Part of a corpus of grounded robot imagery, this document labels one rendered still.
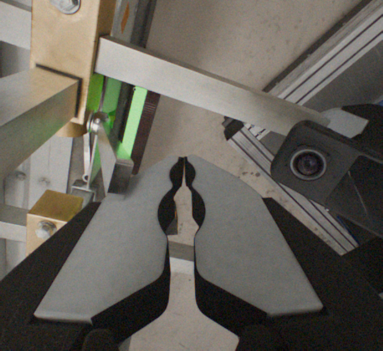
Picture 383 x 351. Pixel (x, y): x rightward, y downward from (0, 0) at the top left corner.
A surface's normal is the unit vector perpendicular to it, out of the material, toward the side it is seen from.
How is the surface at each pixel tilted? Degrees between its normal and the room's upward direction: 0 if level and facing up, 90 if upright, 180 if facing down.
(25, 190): 0
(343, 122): 91
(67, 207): 90
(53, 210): 90
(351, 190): 31
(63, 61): 0
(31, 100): 90
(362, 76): 0
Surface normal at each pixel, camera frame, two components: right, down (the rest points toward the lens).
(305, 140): -0.45, 0.28
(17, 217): 0.33, -0.82
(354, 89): 0.03, 0.49
